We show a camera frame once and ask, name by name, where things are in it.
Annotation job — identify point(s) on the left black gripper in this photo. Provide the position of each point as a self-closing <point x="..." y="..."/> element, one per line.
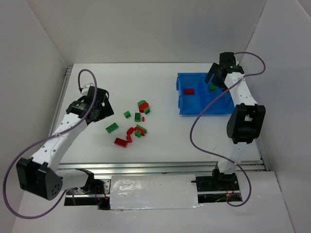
<point x="106" y="110"/>

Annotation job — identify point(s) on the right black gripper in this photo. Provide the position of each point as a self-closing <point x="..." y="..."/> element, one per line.
<point x="216" y="73"/>

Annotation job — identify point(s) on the tiny green 1x3 brick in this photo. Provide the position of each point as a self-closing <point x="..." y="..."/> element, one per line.
<point x="212" y="88"/>

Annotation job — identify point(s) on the green 2x3 plate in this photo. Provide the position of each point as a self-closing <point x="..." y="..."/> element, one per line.
<point x="112" y="127"/>

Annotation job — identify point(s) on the small green 2x2 brick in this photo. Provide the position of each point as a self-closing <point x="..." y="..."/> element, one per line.
<point x="127" y="114"/>

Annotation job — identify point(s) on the red sloped brick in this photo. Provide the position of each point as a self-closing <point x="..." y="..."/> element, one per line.
<point x="189" y="91"/>

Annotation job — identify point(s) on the red arch brick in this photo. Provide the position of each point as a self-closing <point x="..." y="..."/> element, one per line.
<point x="130" y="131"/>

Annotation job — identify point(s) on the green 2x4 brick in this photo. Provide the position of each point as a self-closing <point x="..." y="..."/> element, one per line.
<point x="137" y="117"/>

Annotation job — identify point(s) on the red 2x2 brick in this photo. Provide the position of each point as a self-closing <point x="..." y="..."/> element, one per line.
<point x="129" y="138"/>

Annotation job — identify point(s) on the large red 2x4 brick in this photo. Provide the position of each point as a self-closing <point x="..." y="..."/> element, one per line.
<point x="121" y="142"/>

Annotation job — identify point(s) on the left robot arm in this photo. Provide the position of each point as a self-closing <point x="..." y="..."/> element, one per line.
<point x="39" y="174"/>

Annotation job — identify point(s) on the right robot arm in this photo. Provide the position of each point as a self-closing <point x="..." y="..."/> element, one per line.
<point x="245" y="122"/>

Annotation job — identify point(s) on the blue divided bin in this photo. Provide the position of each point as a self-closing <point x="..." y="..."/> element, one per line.
<point x="193" y="105"/>

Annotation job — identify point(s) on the green brick top cluster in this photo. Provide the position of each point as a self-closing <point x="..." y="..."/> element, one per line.
<point x="141" y="102"/>

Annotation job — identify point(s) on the red curved long brick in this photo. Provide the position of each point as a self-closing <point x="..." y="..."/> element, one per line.
<point x="139" y="129"/>

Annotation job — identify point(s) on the red rounded brick cluster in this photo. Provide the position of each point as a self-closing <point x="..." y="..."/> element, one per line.
<point x="143" y="106"/>

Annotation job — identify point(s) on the green number four brick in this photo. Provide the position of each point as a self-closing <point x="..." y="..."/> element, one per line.
<point x="138" y="133"/>

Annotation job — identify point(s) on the green brick beside red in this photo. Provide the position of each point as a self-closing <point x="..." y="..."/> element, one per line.
<point x="147" y="110"/>

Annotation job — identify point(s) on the green curved long brick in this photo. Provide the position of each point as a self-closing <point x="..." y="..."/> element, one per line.
<point x="145" y="130"/>

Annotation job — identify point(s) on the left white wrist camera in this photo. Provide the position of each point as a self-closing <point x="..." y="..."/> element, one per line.
<point x="85" y="89"/>

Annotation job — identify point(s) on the aluminium frame rail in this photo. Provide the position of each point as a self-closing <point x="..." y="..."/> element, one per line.
<point x="143" y="168"/>

